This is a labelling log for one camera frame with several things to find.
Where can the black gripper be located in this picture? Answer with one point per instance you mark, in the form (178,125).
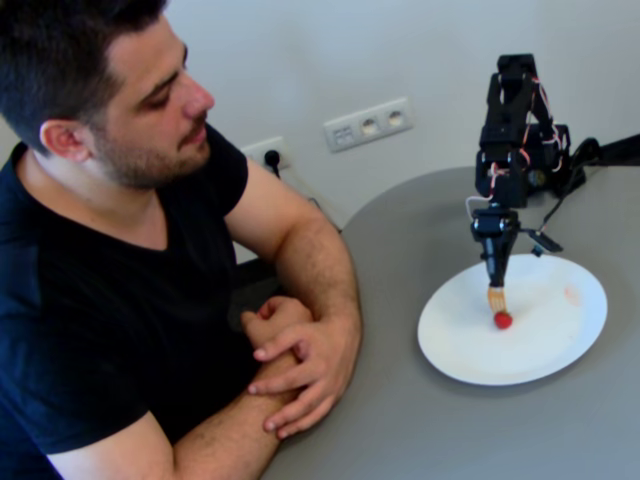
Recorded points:
(492,231)

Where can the orange wooden fork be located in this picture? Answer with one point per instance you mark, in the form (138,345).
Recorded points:
(496,300)

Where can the red strawberry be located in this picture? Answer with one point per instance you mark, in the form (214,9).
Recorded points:
(503,321)

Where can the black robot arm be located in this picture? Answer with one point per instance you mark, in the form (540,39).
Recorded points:
(505,130)

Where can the man's left hand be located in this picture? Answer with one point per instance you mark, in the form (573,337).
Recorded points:
(320,370)

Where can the man's right hand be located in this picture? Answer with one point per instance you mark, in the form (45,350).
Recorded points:
(275,320)

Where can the white round plate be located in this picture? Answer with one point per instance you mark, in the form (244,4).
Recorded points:
(525,350)

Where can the black clamp bar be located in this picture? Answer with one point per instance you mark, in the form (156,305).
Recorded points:
(620,150)

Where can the black power plug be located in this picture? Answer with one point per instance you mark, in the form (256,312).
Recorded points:
(272,161)

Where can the black t-shirt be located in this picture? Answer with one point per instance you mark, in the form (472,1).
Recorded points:
(100,300)

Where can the dark-haired bearded man's head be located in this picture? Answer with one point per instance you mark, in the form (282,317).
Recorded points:
(75,75)

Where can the white double wall socket panel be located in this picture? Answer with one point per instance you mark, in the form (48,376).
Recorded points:
(370,125)

